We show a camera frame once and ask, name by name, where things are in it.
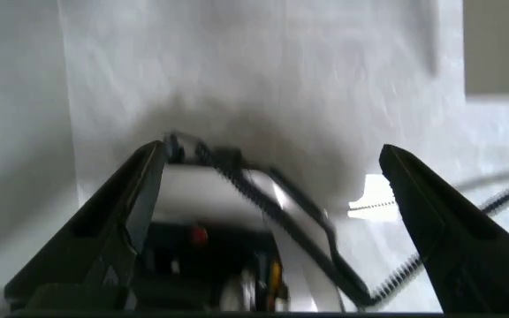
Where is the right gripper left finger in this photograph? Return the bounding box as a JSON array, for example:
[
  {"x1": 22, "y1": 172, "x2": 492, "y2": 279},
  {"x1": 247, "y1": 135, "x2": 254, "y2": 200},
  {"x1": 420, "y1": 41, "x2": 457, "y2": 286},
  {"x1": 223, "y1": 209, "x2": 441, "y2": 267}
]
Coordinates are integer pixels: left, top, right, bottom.
[{"x1": 4, "y1": 140, "x2": 167, "y2": 311}]

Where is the black cable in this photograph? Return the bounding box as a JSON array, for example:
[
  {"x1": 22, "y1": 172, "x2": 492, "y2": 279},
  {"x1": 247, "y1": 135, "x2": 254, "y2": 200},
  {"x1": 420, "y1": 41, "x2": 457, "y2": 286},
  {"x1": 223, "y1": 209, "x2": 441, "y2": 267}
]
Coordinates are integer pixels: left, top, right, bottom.
[{"x1": 194, "y1": 143, "x2": 509, "y2": 308}]

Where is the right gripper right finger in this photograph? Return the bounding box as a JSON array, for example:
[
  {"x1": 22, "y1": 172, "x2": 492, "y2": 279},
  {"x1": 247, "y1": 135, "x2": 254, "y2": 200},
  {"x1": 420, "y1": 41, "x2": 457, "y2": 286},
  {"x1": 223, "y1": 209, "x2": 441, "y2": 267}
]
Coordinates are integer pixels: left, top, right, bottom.
[{"x1": 378, "y1": 143, "x2": 509, "y2": 314}]

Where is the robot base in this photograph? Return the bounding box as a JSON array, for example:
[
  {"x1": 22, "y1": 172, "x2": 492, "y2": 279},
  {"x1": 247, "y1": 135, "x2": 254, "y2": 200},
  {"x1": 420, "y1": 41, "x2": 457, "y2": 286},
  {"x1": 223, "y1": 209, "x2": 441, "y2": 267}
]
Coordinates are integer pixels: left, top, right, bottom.
[{"x1": 130, "y1": 131, "x2": 397, "y2": 313}]

